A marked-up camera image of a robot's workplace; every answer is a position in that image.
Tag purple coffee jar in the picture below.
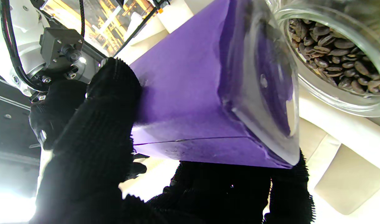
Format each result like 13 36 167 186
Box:
129 0 301 169

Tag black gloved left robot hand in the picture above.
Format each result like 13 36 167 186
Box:
30 58 315 224

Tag glass jar of coffee beans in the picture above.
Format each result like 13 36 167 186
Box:
266 0 380 118

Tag thin black stand pole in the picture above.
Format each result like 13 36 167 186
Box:
114 6 165 58

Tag glass window with yellow structures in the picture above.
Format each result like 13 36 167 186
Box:
42 0 161 56

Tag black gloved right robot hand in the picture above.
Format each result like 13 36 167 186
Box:
29 79 150 181

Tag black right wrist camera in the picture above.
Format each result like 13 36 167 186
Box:
40 27 84 73

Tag red black right arm cables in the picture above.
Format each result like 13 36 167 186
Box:
0 0 44 92

